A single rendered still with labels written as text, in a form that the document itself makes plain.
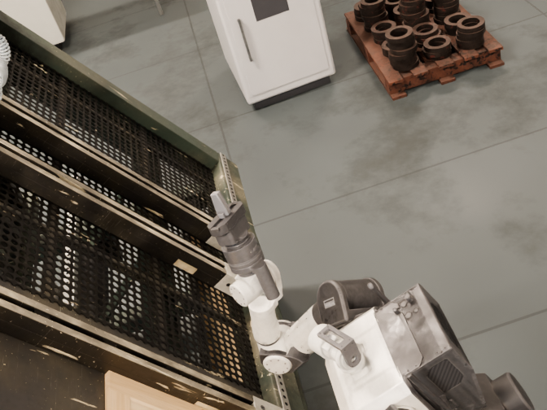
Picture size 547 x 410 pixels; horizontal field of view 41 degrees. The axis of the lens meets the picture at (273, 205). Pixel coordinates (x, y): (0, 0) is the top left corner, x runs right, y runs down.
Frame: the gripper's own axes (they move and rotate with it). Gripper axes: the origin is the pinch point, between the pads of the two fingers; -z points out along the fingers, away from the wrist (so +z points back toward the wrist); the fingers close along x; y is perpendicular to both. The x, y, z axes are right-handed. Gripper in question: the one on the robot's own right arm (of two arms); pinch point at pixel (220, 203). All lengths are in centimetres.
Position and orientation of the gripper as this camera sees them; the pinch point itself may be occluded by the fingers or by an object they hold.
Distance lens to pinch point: 172.3
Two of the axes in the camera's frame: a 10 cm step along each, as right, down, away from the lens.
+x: -4.1, 5.2, -7.4
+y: -8.3, 1.1, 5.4
